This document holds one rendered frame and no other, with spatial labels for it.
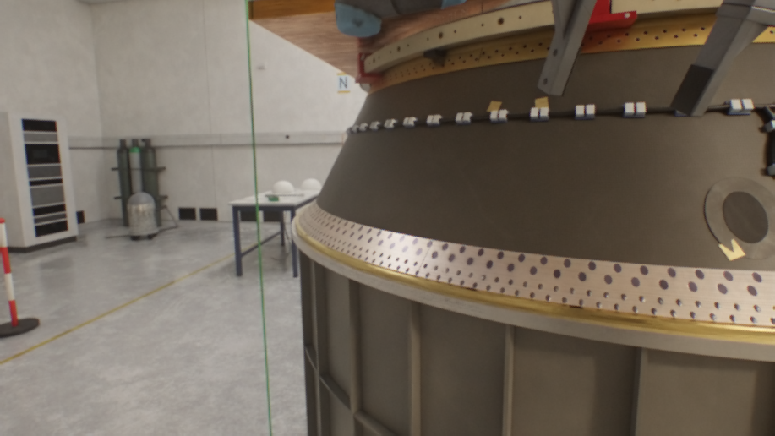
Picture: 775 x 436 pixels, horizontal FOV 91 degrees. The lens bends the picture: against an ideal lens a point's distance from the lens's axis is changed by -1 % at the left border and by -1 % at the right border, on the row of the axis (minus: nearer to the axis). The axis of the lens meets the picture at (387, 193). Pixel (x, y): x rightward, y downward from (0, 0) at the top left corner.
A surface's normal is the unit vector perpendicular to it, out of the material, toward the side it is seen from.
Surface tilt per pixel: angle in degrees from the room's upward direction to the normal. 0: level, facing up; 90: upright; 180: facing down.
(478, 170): 62
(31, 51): 90
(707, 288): 43
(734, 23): 83
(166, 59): 90
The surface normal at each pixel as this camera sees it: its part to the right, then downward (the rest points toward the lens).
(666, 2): -0.29, 0.12
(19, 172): 0.98, 0.01
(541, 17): -0.51, 0.11
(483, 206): -0.52, -0.37
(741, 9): -0.99, -0.10
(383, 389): -0.73, 0.09
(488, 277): -0.38, -0.65
